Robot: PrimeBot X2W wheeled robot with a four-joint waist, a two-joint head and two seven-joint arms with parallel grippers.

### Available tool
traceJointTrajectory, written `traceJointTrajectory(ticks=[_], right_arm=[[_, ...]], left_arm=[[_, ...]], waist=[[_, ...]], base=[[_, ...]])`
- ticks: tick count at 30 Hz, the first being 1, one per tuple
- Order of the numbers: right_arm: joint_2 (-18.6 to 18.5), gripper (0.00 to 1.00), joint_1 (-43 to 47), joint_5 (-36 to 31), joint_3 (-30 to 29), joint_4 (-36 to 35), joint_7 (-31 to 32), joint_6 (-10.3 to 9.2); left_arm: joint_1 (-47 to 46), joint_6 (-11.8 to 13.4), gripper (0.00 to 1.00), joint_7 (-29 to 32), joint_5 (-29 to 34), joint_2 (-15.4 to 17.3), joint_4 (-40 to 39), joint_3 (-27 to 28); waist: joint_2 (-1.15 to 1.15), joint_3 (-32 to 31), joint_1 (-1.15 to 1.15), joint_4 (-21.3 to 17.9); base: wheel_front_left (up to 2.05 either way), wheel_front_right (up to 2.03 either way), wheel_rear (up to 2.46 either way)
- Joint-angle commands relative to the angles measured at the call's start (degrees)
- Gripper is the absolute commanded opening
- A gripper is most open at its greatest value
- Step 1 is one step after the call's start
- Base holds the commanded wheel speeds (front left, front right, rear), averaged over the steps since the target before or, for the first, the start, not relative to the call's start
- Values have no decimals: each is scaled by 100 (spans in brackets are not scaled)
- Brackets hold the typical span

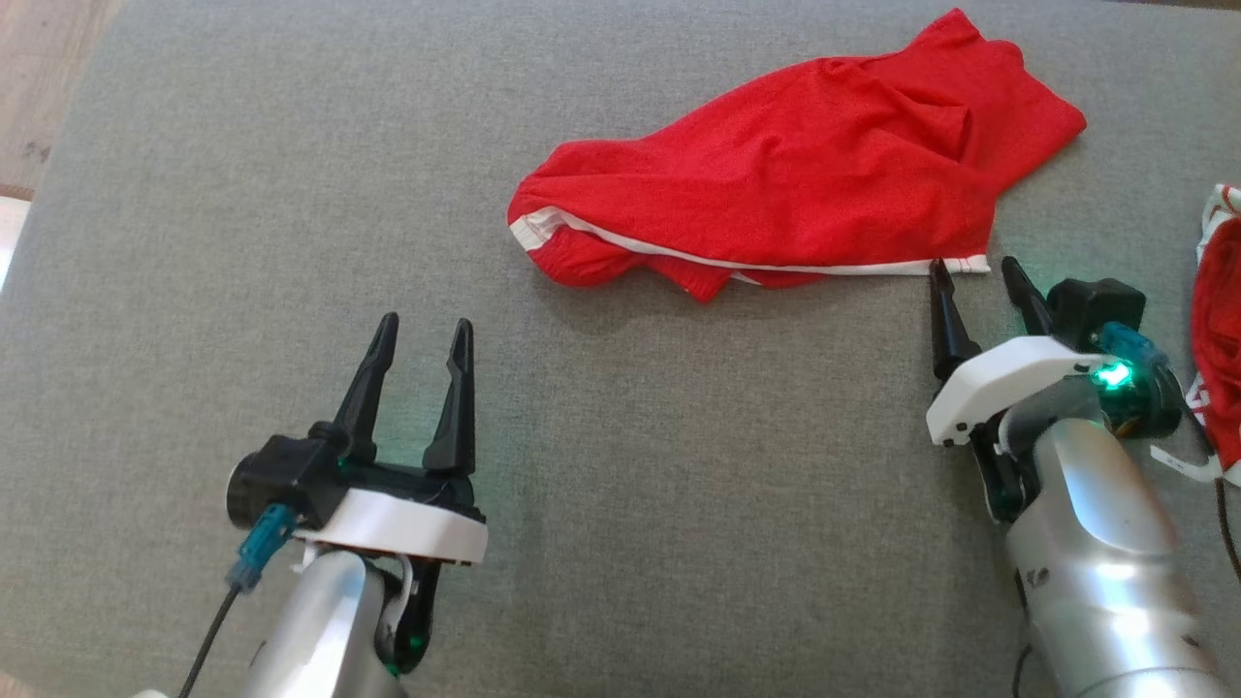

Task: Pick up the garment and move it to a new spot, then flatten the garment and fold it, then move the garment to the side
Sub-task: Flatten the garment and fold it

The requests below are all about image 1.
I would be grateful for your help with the large grey sofa seat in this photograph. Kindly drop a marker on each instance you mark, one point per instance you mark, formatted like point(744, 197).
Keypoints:
point(620, 485)

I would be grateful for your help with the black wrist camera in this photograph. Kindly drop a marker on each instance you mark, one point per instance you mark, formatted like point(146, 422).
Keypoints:
point(281, 480)
point(1096, 305)

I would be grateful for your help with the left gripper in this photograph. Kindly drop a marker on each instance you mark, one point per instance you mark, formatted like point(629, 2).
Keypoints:
point(407, 523)

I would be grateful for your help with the red white-striped shorts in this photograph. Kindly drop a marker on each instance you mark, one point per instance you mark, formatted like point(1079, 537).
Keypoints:
point(776, 174)

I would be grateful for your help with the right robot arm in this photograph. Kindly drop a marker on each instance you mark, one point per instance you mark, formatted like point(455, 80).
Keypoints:
point(1105, 562)

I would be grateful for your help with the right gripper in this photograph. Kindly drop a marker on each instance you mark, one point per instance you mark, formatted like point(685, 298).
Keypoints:
point(999, 383)

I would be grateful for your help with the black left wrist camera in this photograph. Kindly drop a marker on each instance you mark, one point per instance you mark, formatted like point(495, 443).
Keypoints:
point(281, 480)

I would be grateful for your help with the red white basketball jersey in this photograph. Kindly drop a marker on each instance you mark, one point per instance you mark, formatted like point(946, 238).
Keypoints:
point(1224, 320)

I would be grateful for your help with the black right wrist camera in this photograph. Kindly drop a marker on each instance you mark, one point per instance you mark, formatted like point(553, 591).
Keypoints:
point(1096, 305)

